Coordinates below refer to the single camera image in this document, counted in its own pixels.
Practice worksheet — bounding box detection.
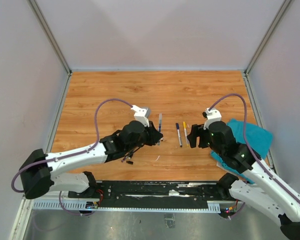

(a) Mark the teal barrel gel pen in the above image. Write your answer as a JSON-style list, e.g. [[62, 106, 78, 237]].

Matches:
[[158, 113, 163, 146]]

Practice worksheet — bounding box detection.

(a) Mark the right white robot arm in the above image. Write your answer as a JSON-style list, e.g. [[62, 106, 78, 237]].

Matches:
[[187, 121, 300, 240]]

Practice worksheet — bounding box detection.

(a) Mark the teal cloth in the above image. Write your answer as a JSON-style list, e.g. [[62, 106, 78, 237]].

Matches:
[[210, 118, 274, 185]]

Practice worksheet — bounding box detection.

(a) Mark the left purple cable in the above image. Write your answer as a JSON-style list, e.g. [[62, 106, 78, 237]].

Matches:
[[11, 98, 135, 216]]

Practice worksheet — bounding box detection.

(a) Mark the white marker yellow end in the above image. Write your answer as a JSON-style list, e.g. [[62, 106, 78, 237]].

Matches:
[[182, 121, 190, 146]]

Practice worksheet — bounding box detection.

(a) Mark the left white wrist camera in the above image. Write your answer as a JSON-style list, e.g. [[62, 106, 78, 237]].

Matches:
[[131, 105, 151, 127]]

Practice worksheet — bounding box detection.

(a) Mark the left aluminium frame post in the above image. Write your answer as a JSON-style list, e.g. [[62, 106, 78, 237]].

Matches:
[[27, 0, 72, 75]]

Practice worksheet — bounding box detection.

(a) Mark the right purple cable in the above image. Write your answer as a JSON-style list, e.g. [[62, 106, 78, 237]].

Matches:
[[208, 93, 300, 208]]

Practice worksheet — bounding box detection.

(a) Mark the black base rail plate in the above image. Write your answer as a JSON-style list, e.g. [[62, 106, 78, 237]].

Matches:
[[67, 180, 233, 205]]

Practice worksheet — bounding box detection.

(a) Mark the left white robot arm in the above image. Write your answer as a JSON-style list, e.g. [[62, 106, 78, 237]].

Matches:
[[19, 120, 163, 200]]

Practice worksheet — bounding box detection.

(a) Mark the aluminium frame post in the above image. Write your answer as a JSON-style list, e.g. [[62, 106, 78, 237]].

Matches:
[[243, 0, 294, 78], [27, 0, 72, 75]]

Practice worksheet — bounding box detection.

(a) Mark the grey slotted cable duct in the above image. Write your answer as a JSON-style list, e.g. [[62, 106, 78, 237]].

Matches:
[[32, 199, 221, 214]]

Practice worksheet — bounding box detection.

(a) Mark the white pen black tip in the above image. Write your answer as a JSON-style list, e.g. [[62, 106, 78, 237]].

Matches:
[[175, 122, 183, 148]]

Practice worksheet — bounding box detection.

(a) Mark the purple cable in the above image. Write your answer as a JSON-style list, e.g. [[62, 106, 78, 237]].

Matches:
[[11, 98, 135, 216], [208, 93, 300, 208]]

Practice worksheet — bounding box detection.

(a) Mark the right aluminium frame post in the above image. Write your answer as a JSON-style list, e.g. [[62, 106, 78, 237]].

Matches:
[[243, 0, 294, 78]]

